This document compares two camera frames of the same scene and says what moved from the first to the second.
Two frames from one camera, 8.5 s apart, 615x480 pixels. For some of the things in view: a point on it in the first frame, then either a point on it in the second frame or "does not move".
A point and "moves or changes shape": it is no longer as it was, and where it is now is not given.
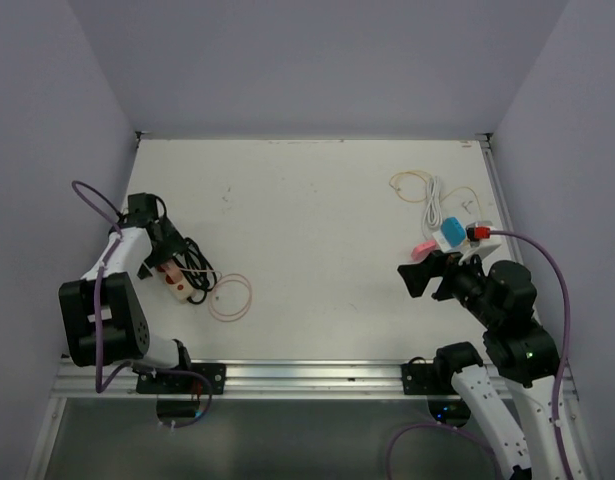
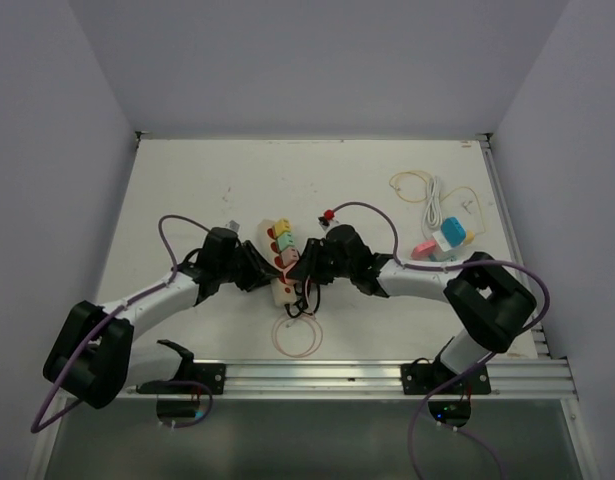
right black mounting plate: [422, 379] does not move
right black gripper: [416, 276] to [309, 264]
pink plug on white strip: [423, 249] does not move
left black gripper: [172, 244] to [257, 271]
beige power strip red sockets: [175, 282] moves or changes shape
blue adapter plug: [453, 231] does not move
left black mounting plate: [175, 383] does not move
